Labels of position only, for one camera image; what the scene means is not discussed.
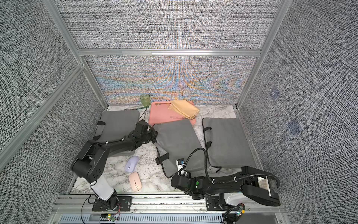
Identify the green glass cup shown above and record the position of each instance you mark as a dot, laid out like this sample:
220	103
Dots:
145	100

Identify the grey laptop bag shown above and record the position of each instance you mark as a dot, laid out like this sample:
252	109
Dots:
226	144
114	125
175	140

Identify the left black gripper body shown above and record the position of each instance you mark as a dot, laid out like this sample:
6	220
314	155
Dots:
150	136

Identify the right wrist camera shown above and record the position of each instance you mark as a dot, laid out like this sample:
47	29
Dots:
180	163

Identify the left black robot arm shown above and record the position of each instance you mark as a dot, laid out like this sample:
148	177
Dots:
90	162

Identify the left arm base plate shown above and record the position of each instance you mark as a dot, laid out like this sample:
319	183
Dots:
123	203

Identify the pink computer mouse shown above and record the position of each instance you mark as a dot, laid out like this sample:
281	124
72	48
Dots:
135	181

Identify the aluminium front rail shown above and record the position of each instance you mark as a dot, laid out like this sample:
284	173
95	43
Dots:
146	208

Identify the lilac computer mouse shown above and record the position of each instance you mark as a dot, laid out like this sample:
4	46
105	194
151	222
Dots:
131	164

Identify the folded yellow cloth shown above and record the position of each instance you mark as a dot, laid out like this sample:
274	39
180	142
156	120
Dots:
184	108

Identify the pink laptop sleeve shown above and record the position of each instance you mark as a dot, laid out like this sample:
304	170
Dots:
160	114

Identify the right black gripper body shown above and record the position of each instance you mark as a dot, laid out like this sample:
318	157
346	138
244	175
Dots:
188	177

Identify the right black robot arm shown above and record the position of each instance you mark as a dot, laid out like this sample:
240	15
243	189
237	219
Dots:
257	185

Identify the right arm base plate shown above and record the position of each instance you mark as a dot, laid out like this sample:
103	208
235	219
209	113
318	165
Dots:
212	203

